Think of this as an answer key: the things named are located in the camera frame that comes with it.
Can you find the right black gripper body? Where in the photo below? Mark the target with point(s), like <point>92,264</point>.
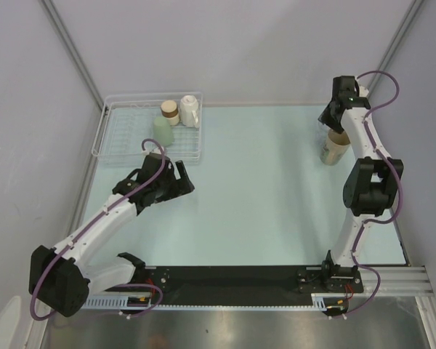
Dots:
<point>330,120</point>

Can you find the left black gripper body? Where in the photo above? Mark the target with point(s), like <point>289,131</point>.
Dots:
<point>168,187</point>

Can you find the clear glass cup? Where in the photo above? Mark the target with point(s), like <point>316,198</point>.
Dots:
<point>321,133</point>

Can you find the beige patterned mug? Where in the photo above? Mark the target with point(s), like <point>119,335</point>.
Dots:
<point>334,147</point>

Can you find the light green cup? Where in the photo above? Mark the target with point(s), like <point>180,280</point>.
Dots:
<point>162,132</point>

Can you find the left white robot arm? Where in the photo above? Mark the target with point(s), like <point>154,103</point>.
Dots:
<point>62,277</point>

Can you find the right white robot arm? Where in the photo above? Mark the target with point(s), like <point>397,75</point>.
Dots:
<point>372,187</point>

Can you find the white ceramic mug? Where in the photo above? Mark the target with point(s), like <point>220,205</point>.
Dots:
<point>188,110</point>

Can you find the brown beige cup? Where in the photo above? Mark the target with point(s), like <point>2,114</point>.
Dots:
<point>170,111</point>

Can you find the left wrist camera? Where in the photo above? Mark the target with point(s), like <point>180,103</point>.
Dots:
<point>154,149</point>

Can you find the white wire dish rack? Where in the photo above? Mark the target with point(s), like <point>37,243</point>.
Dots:
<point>127,120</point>

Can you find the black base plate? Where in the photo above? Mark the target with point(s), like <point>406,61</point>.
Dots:
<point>243,286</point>

